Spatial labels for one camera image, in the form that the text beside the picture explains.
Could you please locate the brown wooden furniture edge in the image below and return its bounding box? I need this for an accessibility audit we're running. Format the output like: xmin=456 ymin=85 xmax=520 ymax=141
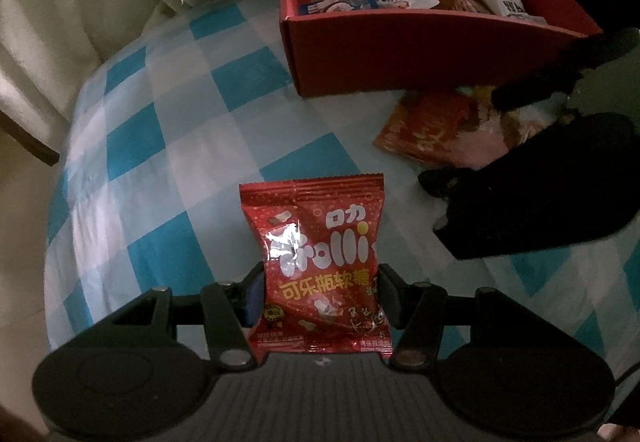
xmin=0 ymin=112 xmax=61 ymax=167

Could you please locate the red cardboard box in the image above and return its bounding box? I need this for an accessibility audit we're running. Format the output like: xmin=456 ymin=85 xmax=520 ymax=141
xmin=278 ymin=0 xmax=603 ymax=98

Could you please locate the blue white checked bedsheet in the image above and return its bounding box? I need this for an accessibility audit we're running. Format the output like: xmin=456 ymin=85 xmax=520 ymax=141
xmin=42 ymin=0 xmax=640 ymax=373

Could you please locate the red pink snack packet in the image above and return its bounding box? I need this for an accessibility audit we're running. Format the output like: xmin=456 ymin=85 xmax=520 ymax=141
xmin=374 ymin=91 xmax=507 ymax=169

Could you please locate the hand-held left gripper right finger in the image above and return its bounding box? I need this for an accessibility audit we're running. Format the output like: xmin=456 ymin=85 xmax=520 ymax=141
xmin=377 ymin=263 xmax=538 ymax=369

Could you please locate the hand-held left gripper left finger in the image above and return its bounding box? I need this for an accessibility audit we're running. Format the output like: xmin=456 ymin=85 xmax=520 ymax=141
xmin=111 ymin=262 xmax=266 ymax=369

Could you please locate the yellow orange snack packet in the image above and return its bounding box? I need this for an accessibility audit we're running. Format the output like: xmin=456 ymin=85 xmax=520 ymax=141
xmin=470 ymin=85 xmax=576 ymax=149

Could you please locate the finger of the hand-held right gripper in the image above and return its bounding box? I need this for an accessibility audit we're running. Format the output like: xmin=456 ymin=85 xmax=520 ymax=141
xmin=417 ymin=132 xmax=568 ymax=259
xmin=490 ymin=27 xmax=640 ymax=112

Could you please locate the large red gummy packet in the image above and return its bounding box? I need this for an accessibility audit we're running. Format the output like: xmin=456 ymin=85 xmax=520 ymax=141
xmin=238 ymin=173 xmax=394 ymax=356

